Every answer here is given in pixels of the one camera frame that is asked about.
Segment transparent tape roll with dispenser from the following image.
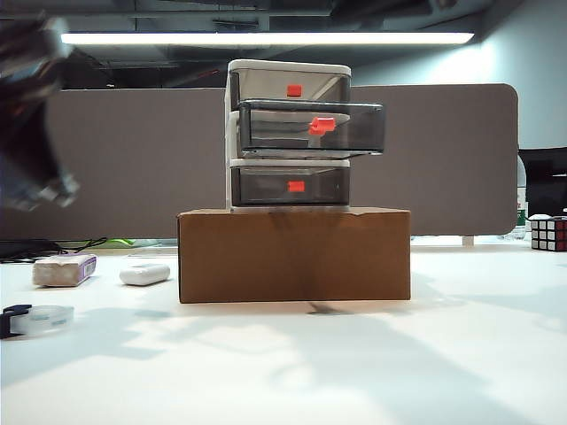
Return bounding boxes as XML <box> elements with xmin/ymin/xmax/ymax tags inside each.
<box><xmin>0</xmin><ymin>304</ymin><xmax>75</xmax><ymax>340</ymax></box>

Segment long ceiling light strip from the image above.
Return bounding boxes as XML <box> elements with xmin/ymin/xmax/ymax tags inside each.
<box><xmin>59</xmin><ymin>31</ymin><xmax>476</xmax><ymax>45</ymax></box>

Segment white eraser in purple sleeve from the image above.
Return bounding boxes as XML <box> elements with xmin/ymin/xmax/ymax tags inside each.
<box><xmin>32</xmin><ymin>253</ymin><xmax>98</xmax><ymax>289</ymax></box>

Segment white plastic drawer cabinet frame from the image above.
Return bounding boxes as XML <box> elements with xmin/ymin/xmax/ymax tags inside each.
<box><xmin>225</xmin><ymin>59</ymin><xmax>353</xmax><ymax>213</ymax></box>

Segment black desk cables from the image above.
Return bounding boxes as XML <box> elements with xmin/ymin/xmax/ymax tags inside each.
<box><xmin>0</xmin><ymin>237</ymin><xmax>110</xmax><ymax>263</ymax></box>

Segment brown fabric partition panel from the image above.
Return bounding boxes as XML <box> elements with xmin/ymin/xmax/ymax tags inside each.
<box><xmin>43</xmin><ymin>83</ymin><xmax>520</xmax><ymax>243</ymax></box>

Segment white earbud case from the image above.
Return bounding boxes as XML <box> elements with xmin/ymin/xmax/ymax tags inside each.
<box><xmin>119</xmin><ymin>263</ymin><xmax>171</xmax><ymax>287</ymax></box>

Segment black office chair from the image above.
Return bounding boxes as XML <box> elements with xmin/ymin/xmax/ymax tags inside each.
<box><xmin>517</xmin><ymin>148</ymin><xmax>567</xmax><ymax>218</ymax></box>

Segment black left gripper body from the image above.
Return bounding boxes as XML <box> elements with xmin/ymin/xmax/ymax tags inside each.
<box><xmin>2</xmin><ymin>171</ymin><xmax>82</xmax><ymax>212</ymax></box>

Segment black rubik's cube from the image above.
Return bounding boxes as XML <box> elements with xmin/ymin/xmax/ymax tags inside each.
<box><xmin>530</xmin><ymin>215</ymin><xmax>567</xmax><ymax>253</ymax></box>

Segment clear bottle with green label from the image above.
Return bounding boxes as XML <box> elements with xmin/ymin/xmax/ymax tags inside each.
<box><xmin>515</xmin><ymin>158</ymin><xmax>531</xmax><ymax>243</ymax></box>

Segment brown cardboard box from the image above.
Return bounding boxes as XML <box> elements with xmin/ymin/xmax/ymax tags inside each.
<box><xmin>176</xmin><ymin>207</ymin><xmax>412</xmax><ymax>305</ymax></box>

